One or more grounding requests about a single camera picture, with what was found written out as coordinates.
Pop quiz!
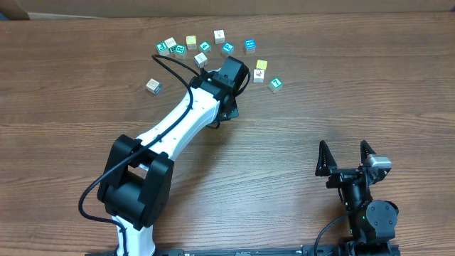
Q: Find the green number four block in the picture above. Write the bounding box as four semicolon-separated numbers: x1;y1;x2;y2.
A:
198;41;212;54

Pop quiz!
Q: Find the plain white lettered block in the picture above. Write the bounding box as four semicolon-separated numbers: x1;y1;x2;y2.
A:
164;37;177;51

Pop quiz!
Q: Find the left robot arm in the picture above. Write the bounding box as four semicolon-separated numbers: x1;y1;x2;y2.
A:
97;57;251;255

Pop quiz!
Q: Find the yellow block right side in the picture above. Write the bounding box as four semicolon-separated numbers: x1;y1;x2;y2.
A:
256;60;268;70

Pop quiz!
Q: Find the yellow top block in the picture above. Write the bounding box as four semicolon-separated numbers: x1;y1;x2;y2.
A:
186;35;198;50

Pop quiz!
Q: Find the green wheelchair symbol block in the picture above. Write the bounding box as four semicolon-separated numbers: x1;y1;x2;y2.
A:
156;41;170;56

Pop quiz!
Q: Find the white block blue side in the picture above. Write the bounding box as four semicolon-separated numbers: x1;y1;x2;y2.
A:
194;53;208;68

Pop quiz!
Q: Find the green number seven block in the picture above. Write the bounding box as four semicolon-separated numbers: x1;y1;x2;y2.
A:
269;77;284;93

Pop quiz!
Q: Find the green letter block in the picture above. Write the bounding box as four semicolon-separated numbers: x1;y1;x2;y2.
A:
174;44;187;59

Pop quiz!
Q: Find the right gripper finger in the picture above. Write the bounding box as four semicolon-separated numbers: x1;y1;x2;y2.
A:
315;140;338;176
360;140;375;164

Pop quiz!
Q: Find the blue letter P block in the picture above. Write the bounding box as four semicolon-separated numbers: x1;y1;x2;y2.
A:
221;42;235;58

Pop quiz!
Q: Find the cardboard backboard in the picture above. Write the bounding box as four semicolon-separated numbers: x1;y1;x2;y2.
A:
1;0;454;19

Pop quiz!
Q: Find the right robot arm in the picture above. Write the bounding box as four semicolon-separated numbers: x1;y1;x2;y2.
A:
313;140;400;256

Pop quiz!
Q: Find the white block red picture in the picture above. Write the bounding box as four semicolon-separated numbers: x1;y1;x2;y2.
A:
253;69;264;83

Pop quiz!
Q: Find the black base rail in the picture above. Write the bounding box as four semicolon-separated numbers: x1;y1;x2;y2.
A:
85;242;402;256

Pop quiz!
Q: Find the blue picture block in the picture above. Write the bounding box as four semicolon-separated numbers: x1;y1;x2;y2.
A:
244;38;256;54

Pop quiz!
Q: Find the yellow block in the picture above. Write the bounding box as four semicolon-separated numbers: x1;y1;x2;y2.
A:
186;35;198;50
256;60;268;70

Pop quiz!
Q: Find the white block top row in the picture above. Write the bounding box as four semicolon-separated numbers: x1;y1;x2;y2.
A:
214;30;225;44

